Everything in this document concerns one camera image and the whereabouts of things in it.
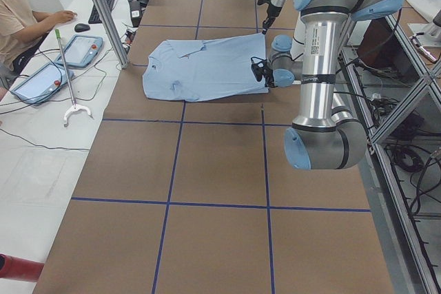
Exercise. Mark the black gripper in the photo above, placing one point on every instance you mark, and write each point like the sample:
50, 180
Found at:
269, 79
270, 12

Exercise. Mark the light blue t-shirt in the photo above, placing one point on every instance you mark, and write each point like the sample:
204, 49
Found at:
203, 70

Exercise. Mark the black power adapter box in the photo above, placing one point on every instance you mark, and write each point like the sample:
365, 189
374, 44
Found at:
135, 13

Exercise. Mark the far teach pendant tablet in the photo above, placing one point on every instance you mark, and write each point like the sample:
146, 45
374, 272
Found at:
80, 50

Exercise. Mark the teach pendant tablet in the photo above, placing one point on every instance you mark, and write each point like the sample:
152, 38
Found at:
41, 85
80, 50

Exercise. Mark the black computer mouse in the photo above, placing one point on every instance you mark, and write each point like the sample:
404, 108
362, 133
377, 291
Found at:
81, 27

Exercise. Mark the reacher grabber stick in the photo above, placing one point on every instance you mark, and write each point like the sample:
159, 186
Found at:
75, 107

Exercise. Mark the near teach pendant tablet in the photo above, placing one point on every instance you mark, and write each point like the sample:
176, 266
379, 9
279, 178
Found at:
41, 85

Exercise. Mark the seated person beige shirt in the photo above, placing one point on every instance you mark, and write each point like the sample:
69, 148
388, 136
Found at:
23, 30

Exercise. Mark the red cylinder object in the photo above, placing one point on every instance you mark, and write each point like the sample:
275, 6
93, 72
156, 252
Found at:
13, 268

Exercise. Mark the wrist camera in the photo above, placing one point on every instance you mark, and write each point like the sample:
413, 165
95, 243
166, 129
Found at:
259, 68
262, 2

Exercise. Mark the aluminium frame rack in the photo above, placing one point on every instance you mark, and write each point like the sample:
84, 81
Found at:
392, 71

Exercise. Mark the aluminium frame post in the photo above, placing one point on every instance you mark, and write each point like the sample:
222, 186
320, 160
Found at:
111, 31

